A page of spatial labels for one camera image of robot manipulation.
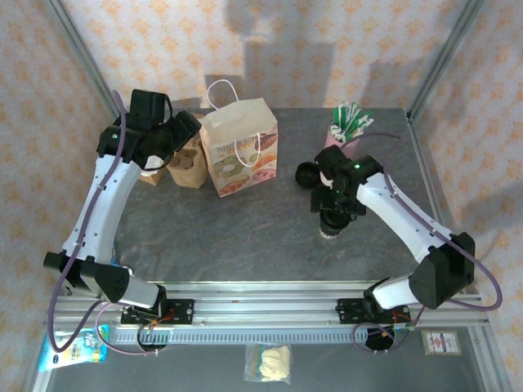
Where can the black plastic cup lid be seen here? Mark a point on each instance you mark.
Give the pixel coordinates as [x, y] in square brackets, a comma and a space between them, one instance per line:
[334, 220]

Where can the white paper napkins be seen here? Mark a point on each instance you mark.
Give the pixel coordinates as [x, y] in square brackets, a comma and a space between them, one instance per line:
[156, 161]

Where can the brown pulp cup carrier stack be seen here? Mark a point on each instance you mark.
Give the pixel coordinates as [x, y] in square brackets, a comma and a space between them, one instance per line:
[190, 171]

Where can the paper coffee cup black sleeve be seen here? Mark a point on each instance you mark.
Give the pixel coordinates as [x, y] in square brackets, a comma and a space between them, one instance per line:
[332, 233]

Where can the white donut print paper bag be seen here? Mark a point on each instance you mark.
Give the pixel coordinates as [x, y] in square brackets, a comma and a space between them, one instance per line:
[241, 122]

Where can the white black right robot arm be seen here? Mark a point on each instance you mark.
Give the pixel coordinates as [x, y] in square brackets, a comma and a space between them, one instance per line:
[396, 212]

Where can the black cup lid stack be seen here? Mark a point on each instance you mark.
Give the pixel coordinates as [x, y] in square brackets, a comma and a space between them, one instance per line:
[305, 175]

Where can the pink straw holder cup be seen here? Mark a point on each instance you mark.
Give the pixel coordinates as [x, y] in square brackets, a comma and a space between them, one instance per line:
[332, 141]

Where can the green white wrapped straw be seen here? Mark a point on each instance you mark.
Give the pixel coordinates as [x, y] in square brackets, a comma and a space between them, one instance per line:
[338, 118]
[365, 126]
[346, 116]
[359, 122]

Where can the small red white sachet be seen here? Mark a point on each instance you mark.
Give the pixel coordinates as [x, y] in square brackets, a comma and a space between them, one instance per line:
[441, 342]

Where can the clear zip bag yellow contents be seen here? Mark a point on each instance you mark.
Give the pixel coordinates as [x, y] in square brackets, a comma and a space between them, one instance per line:
[269, 361]

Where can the blue white snack packet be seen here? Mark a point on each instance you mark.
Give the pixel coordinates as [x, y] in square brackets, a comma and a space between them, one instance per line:
[81, 351]

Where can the aluminium table side rail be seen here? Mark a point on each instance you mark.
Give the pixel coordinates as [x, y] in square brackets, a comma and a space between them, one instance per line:
[428, 163]

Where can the aluminium frame post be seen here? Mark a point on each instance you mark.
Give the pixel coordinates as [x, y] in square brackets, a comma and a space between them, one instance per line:
[444, 61]
[89, 65]

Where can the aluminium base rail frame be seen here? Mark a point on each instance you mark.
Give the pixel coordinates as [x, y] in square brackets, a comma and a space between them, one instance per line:
[265, 310]

